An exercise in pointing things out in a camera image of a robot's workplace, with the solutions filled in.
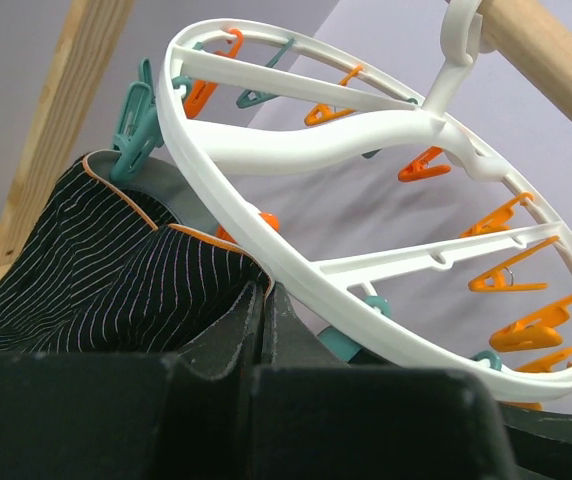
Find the teal clothes peg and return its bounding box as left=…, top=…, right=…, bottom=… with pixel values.
left=317, top=295, right=392, bottom=364
left=110, top=57, right=163, bottom=184
left=236, top=37, right=295, bottom=109

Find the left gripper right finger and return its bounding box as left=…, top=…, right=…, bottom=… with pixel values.
left=248, top=285, right=516, bottom=479

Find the black striped underwear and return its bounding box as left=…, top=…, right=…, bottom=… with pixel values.
left=0, top=150, right=273, bottom=353

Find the white round clip hanger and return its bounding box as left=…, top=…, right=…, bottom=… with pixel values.
left=157, top=1, right=572, bottom=404

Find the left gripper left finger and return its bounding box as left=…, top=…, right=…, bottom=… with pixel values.
left=0, top=283, right=263, bottom=479

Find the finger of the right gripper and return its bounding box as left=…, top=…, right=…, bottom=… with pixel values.
left=495, top=403, right=572, bottom=479

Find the wooden hanger rack frame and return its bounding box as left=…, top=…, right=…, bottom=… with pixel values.
left=0, top=0, right=572, bottom=417

